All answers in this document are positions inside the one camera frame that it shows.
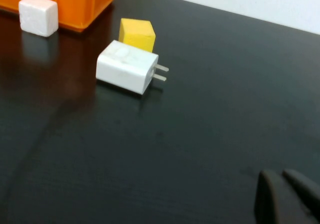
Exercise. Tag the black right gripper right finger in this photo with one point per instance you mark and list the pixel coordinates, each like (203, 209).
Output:
(308, 194)

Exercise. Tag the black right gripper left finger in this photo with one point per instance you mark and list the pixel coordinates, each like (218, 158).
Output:
(270, 204)

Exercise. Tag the orange plastic cutlery crate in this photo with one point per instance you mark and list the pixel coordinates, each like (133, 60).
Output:
(75, 4)

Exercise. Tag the small yellow foam cube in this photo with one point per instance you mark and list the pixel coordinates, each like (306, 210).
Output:
(136, 34)

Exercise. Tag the white foam cube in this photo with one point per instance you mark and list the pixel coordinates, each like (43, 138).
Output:
(37, 16)

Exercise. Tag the white USB wall charger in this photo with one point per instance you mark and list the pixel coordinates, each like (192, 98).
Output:
(125, 66)

